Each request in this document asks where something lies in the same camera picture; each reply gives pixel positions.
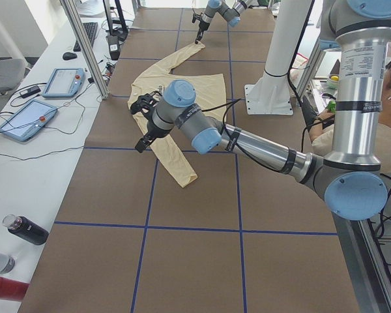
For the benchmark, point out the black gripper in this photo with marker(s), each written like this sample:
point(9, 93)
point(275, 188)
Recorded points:
point(201, 27)
point(150, 130)

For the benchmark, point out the beige long-sleeve printed shirt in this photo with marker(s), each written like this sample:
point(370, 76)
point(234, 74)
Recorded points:
point(188, 104)

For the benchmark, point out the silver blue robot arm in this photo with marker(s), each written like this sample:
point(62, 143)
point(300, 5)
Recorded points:
point(347, 175)
point(230, 15)

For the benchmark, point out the black power adapter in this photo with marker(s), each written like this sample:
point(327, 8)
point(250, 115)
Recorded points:
point(114, 47)

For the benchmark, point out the far blue teach pendant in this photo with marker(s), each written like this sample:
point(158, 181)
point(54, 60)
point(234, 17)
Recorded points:
point(64, 83)

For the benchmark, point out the blue teach pendant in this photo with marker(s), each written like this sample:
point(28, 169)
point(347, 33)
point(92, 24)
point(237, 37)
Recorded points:
point(64, 83)
point(28, 120)

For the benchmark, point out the black keyboard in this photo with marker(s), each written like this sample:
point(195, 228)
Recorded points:
point(91, 29)

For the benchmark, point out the black computer mouse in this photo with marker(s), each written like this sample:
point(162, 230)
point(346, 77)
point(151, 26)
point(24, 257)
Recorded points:
point(69, 56)

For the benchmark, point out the near blue teach pendant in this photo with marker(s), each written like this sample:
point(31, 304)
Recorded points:
point(28, 120)

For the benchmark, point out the black water bottle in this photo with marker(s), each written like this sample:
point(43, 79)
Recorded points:
point(25, 229)

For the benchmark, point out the grey office chair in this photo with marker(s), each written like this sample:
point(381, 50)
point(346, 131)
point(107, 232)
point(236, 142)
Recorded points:
point(11, 74)

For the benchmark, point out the red water bottle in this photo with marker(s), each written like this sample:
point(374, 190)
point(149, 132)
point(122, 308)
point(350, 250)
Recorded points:
point(12, 290)

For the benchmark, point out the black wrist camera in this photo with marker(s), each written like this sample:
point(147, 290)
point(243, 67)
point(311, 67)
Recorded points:
point(195, 17)
point(145, 104)

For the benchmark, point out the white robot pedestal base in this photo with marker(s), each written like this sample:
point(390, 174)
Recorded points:
point(270, 95)

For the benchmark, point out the aluminium frame post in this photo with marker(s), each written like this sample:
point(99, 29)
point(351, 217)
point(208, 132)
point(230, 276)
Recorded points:
point(85, 45)

